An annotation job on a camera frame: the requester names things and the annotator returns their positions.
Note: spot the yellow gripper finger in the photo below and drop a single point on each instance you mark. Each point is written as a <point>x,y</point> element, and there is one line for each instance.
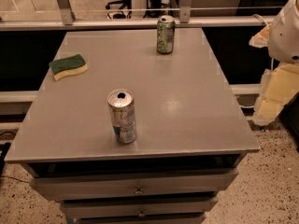
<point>260,40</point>
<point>278,88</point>

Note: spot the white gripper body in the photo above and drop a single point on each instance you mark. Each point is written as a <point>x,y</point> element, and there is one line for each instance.
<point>286,36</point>

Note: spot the silver blue redbull can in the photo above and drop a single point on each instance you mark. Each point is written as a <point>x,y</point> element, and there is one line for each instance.
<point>121,105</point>

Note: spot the green soda can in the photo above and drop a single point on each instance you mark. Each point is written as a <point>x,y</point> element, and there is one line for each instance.
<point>165,34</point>

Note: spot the grey drawer cabinet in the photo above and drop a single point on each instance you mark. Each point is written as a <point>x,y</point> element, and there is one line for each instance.
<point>139,137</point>

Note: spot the top grey drawer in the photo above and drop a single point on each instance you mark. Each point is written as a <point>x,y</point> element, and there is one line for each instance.
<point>133,185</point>

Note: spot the grey drawer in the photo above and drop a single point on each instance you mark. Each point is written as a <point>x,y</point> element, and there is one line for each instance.
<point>139,208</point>
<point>133,185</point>

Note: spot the green yellow sponge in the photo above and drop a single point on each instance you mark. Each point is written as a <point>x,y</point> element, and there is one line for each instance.
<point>69,66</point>

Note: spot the middle grey drawer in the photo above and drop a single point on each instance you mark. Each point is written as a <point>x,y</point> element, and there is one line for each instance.
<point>139,208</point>

